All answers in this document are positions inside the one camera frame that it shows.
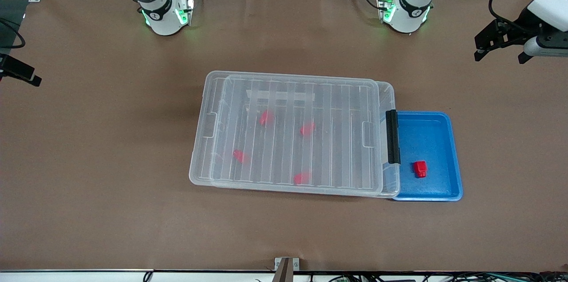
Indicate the metal table edge bracket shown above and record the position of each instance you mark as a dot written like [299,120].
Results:
[287,268]

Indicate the red block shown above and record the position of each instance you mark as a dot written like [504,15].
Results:
[241,156]
[266,117]
[420,169]
[301,178]
[307,129]

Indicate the clear plastic storage box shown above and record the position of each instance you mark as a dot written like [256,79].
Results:
[388,95]

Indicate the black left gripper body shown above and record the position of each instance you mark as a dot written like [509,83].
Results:
[524,21]

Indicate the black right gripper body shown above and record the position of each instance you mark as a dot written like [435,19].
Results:
[17,69]

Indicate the brown paper table cover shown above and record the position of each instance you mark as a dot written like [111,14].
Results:
[111,140]

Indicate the clear plastic box lid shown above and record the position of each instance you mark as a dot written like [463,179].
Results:
[213,140]

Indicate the blue plastic tray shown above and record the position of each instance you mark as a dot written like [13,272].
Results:
[435,140]

